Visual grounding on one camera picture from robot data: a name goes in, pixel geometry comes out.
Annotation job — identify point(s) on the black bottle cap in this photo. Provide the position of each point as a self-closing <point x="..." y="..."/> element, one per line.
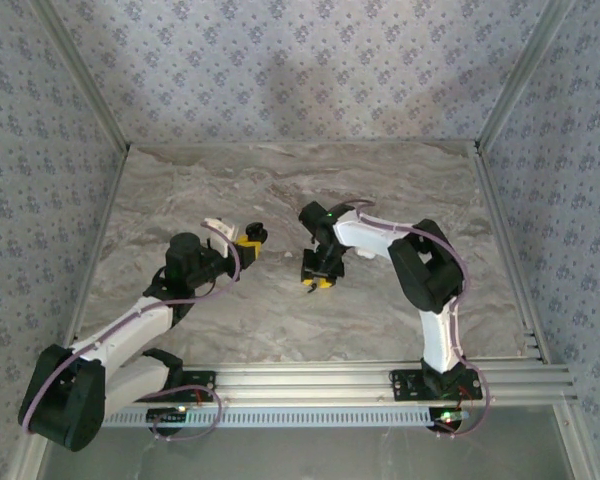
<point x="256" y="231"/>

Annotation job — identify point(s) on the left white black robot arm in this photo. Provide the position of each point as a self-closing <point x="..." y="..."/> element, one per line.
<point x="125" y="325"/>

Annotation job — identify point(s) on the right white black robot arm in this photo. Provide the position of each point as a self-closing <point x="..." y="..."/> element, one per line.
<point x="365" y="232"/>

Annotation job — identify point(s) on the left small controller board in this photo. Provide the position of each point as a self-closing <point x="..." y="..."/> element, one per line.
<point x="165" y="415"/>

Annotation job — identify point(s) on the small controller board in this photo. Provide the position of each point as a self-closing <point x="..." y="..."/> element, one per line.
<point x="165" y="415"/>
<point x="447" y="417"/>

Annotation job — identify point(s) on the grey metal sheet panel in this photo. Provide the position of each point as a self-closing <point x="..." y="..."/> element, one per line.
<point x="300" y="457"/>

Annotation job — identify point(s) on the right small controller board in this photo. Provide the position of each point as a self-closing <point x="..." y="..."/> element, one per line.
<point x="447" y="417"/>

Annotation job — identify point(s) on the aluminium table side rail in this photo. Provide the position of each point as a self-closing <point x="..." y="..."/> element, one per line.
<point x="105" y="210"/>
<point x="495" y="200"/>

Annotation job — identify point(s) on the aluminium mounting rail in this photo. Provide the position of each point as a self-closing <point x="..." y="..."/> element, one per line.
<point x="300" y="382"/>

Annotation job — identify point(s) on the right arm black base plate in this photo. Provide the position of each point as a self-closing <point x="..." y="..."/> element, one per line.
<point x="405" y="382"/>

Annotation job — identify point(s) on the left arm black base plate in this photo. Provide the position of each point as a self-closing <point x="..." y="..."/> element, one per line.
<point x="200" y="382"/>

